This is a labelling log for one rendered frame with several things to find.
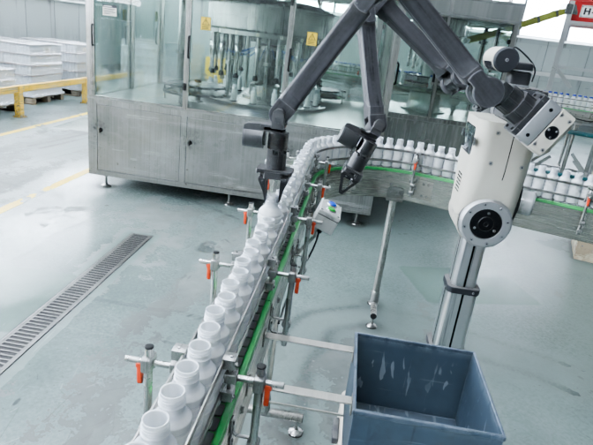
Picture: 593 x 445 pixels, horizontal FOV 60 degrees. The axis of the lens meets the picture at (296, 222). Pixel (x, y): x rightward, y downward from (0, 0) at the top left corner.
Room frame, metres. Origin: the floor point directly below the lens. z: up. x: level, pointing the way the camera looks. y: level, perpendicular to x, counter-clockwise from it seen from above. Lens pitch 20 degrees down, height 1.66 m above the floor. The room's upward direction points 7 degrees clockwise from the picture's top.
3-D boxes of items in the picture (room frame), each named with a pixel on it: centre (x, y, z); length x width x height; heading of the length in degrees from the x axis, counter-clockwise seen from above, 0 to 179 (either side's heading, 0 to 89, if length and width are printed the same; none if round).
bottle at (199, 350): (0.73, 0.13, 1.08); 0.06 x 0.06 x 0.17
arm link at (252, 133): (1.44, 0.12, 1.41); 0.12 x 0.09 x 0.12; 86
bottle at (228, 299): (0.91, 0.12, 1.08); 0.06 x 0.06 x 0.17
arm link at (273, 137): (1.44, 0.09, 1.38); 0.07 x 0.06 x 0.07; 86
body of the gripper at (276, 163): (1.44, 0.08, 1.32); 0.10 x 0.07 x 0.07; 85
